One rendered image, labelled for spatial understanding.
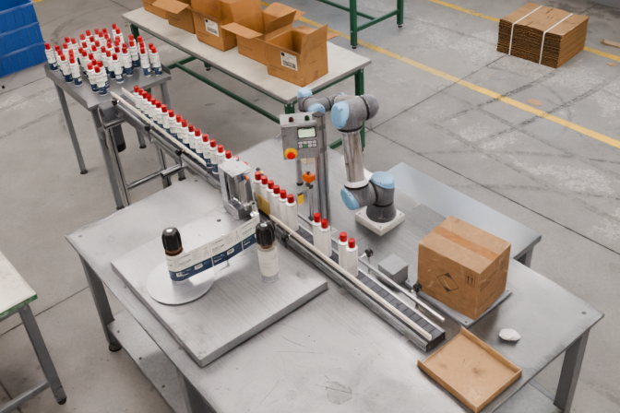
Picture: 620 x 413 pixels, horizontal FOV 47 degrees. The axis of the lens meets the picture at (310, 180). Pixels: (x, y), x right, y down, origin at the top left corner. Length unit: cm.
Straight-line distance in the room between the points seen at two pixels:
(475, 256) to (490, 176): 244
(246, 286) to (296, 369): 49
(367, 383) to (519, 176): 287
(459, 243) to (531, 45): 416
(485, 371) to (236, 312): 105
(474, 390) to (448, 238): 63
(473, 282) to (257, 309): 91
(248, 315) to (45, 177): 315
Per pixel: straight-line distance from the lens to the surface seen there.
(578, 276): 469
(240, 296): 321
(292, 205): 339
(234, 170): 350
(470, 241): 308
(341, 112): 320
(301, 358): 300
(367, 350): 301
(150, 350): 399
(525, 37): 701
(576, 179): 550
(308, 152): 325
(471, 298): 305
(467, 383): 293
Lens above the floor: 311
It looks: 36 degrees down
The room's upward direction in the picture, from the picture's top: 4 degrees counter-clockwise
